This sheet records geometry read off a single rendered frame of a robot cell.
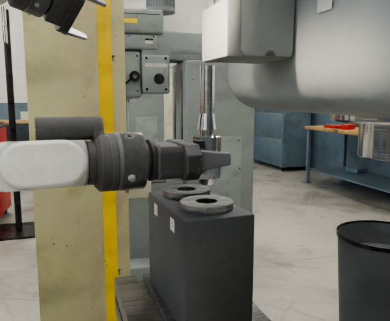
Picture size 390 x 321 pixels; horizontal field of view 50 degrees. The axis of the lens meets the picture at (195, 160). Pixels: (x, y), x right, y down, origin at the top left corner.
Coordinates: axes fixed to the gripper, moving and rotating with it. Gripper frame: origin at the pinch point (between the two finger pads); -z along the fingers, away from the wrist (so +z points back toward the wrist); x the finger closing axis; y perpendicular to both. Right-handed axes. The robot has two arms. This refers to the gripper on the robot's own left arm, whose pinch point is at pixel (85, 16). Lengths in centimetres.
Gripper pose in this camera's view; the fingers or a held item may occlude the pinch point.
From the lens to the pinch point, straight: 117.6
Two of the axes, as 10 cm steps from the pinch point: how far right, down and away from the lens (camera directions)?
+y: -3.8, -7.4, 5.5
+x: 5.9, -6.6, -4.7
